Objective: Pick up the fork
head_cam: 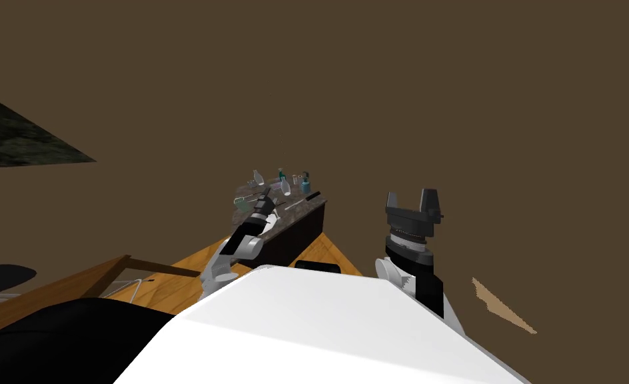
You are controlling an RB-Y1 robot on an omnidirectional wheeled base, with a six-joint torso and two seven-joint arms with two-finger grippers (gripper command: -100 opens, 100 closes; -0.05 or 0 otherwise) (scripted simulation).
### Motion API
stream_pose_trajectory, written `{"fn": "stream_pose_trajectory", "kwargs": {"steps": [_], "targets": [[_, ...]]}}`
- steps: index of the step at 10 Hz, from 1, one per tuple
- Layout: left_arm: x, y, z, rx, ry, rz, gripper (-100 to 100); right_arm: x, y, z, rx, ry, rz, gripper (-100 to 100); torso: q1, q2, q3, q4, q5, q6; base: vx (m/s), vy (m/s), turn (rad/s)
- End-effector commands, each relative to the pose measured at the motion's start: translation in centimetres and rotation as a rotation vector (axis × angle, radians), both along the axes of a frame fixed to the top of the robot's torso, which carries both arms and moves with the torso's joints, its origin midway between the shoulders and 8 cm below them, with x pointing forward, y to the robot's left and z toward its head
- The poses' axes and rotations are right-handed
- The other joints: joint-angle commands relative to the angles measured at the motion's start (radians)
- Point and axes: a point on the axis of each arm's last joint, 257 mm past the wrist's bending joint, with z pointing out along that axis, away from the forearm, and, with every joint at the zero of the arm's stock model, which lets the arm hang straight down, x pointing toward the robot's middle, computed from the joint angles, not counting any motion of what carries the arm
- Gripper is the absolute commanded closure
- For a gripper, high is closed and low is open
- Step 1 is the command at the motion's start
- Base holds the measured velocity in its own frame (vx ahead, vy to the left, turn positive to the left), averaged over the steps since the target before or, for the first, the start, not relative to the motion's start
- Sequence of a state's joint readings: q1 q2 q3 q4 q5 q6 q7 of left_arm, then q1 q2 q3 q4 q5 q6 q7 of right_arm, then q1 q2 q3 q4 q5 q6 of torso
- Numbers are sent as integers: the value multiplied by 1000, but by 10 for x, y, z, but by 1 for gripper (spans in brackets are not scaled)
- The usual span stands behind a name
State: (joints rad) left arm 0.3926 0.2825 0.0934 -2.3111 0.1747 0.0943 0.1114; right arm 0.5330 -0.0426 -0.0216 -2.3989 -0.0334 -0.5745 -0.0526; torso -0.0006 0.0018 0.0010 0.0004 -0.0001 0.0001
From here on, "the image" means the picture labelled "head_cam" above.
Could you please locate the clear glass bottle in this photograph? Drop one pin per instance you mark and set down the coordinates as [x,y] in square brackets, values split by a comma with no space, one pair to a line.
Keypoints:
[258,177]
[285,187]

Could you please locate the black round chair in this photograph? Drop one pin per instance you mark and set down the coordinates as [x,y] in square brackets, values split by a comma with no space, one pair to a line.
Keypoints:
[0,280]

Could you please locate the blue soap bottle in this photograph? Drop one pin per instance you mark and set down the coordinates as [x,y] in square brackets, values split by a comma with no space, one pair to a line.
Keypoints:
[306,184]

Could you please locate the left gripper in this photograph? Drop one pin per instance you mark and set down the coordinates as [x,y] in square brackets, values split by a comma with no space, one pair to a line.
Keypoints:
[264,205]

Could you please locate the brown wooden table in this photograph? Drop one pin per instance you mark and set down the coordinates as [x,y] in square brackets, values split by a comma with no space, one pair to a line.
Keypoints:
[53,290]

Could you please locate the teal spray bottle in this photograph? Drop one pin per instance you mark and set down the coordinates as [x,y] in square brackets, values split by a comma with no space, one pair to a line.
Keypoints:
[282,174]

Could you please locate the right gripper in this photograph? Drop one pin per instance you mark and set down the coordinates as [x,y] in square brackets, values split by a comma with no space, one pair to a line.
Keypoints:
[411,220]

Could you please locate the dark table with stone top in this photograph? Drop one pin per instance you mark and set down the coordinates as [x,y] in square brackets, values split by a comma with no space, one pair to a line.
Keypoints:
[296,234]

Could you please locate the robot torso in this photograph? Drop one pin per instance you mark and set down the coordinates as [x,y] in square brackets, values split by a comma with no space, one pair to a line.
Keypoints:
[314,330]

